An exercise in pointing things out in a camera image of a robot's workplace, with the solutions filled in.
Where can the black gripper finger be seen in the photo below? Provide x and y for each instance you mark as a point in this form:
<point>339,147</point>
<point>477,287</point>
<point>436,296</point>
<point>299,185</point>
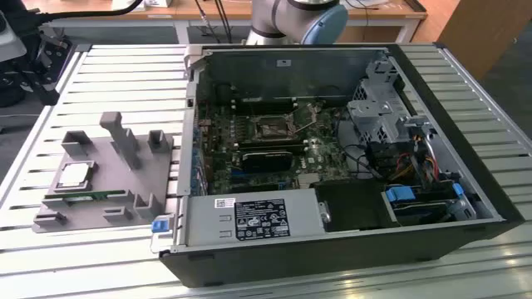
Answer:
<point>48,67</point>
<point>11,84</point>

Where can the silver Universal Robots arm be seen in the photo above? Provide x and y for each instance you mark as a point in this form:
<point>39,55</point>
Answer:
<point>273,18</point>

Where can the silver CPU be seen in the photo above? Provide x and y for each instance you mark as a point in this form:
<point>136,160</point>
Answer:
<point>75,175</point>

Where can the CPU socket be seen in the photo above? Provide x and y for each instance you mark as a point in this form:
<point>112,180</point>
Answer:
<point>272,127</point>

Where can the grey parts rack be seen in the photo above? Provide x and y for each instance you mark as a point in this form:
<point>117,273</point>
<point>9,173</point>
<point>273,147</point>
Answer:
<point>112,174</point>

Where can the green RAM stick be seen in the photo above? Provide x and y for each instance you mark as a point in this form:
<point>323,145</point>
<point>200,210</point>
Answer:
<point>89,195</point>

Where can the blue case latch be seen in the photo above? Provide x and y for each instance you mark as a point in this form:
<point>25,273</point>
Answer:
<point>160,225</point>

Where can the black installed RAM stick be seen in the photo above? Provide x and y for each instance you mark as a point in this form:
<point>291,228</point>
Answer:
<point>269,146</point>

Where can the black graphics card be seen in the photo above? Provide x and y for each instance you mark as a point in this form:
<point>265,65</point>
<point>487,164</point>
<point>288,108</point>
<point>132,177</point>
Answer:
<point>265,161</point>

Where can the grey power supply with label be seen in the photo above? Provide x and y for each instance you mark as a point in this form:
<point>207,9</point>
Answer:
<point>208,218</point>

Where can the green motherboard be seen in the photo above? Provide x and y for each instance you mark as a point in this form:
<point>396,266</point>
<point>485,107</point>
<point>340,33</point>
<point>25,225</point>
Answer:
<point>265,183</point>

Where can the small silver heat sink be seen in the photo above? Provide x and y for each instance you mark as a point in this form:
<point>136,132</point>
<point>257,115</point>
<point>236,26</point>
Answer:
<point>307,180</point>

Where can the grey metal drive cage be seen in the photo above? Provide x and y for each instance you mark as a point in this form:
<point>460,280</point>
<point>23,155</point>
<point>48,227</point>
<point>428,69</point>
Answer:
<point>373,121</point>

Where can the wooden desk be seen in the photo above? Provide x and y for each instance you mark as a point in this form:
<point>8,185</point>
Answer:
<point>381,17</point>

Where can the black open PC case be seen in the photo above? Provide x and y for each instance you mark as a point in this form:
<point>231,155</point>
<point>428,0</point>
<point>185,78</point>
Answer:
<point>332,258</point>

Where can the blue disk carrier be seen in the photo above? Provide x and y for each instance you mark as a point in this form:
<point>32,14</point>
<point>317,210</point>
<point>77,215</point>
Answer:
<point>400,195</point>

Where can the small blue clip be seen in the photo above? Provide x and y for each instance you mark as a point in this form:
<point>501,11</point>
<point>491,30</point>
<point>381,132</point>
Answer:
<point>457,191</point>

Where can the brown wooden cabinet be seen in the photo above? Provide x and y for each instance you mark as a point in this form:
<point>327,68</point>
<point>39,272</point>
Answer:
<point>491,34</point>

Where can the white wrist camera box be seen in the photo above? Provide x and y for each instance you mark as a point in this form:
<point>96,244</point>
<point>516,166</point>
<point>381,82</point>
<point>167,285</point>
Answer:
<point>9,35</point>

